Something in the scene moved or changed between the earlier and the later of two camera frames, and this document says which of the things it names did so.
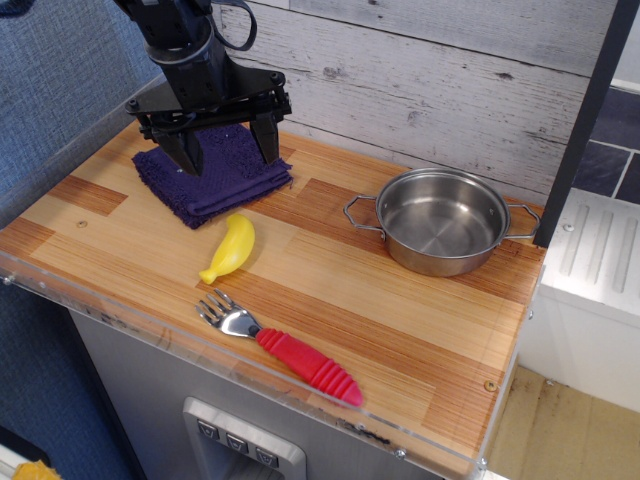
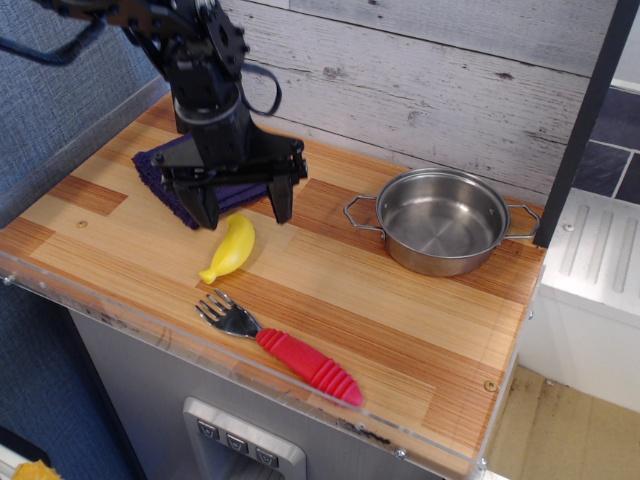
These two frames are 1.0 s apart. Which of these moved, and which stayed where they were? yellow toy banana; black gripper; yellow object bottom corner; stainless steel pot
Moved: black gripper
Stayed: stainless steel pot; yellow toy banana; yellow object bottom corner
